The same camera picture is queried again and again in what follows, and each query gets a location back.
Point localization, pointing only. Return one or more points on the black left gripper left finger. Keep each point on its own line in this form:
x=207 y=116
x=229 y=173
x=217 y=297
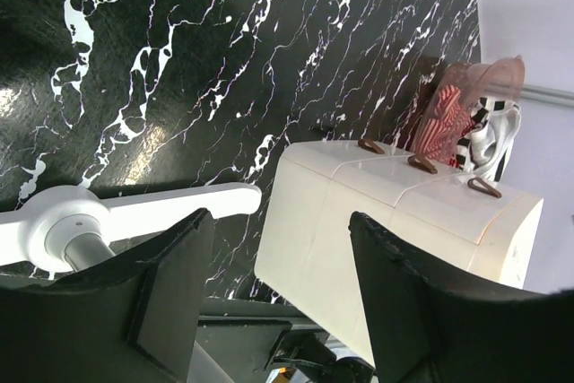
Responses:
x=131 y=318

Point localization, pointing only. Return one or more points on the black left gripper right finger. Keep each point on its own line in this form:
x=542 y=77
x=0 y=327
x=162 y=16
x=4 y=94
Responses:
x=429 y=321

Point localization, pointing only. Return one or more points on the red white striped tank top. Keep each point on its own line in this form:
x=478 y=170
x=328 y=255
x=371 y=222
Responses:
x=443 y=125

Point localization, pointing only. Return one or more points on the black white striped tank top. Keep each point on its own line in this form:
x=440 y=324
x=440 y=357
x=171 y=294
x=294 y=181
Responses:
x=486 y=144

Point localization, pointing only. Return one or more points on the grey clothes rack pole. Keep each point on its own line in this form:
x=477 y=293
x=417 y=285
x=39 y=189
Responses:
x=85 y=251

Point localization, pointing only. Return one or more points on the white clothes rack base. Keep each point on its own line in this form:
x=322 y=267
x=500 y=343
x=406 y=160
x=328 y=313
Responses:
x=43 y=228

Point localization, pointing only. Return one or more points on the white foam box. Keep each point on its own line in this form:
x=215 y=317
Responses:
x=305 y=252

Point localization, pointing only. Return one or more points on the black marble pattern mat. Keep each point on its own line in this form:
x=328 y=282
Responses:
x=132 y=96

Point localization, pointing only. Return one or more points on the aluminium frame rail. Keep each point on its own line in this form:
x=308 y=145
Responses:
x=548 y=95

